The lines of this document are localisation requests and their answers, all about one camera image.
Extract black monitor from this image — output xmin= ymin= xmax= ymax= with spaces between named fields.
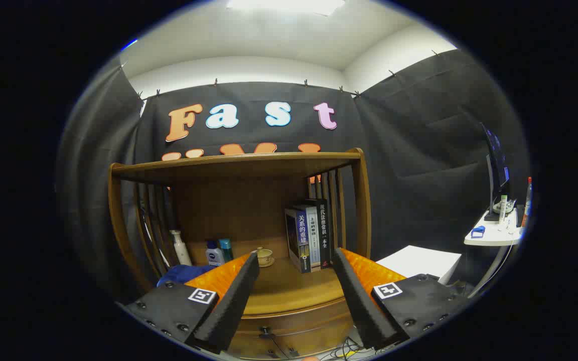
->
xmin=480 ymin=122 xmax=510 ymax=222

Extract wooden countertop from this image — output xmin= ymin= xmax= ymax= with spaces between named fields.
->
xmin=184 ymin=253 xmax=357 ymax=317

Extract white box cabinet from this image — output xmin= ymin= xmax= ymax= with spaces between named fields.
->
xmin=375 ymin=245 xmax=462 ymax=285

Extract white spine book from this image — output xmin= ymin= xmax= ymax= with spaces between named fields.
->
xmin=294 ymin=204 xmax=321 ymax=272

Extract white pump bottle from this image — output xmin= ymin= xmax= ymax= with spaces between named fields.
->
xmin=170 ymin=230 xmax=193 ymax=266

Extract ceiling light panel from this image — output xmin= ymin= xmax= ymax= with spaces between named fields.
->
xmin=226 ymin=0 xmax=346 ymax=17

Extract black spine book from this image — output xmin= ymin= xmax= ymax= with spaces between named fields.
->
xmin=305 ymin=199 xmax=332 ymax=269

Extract red-capped bottle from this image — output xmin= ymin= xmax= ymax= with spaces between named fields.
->
xmin=520 ymin=176 xmax=533 ymax=229

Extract beige lidded teacup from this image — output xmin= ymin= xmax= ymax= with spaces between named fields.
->
xmin=252 ymin=247 xmax=275 ymax=268

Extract blue towel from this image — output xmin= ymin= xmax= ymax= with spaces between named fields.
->
xmin=157 ymin=264 xmax=217 ymax=288

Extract white blue-capped lotion bottle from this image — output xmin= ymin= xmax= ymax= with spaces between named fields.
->
xmin=205 ymin=241 xmax=225 ymax=266

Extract floor cables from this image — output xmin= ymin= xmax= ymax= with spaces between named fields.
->
xmin=319 ymin=337 xmax=385 ymax=360

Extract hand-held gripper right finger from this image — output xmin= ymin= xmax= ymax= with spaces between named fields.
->
xmin=332 ymin=247 xmax=471 ymax=350

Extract white desk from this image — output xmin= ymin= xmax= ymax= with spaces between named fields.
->
xmin=464 ymin=208 xmax=525 ymax=299

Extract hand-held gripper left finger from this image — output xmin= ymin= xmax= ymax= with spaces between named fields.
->
xmin=122 ymin=252 xmax=261 ymax=354

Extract wooden cabinet frame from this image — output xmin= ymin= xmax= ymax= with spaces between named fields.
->
xmin=107 ymin=147 xmax=372 ymax=359

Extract wooden drawer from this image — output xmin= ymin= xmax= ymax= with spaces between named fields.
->
xmin=229 ymin=298 xmax=355 ymax=359

